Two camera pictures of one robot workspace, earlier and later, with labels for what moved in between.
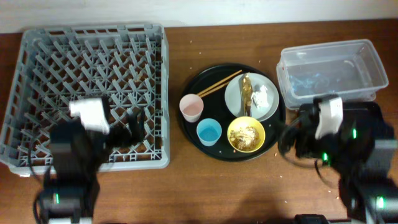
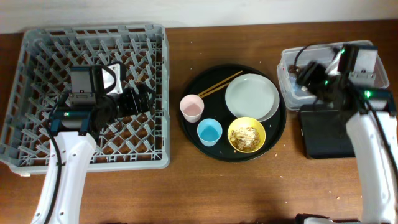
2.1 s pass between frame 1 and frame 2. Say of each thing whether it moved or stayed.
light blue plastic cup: stayed
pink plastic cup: stayed
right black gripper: moved
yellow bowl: stayed
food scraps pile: stayed
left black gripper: moved
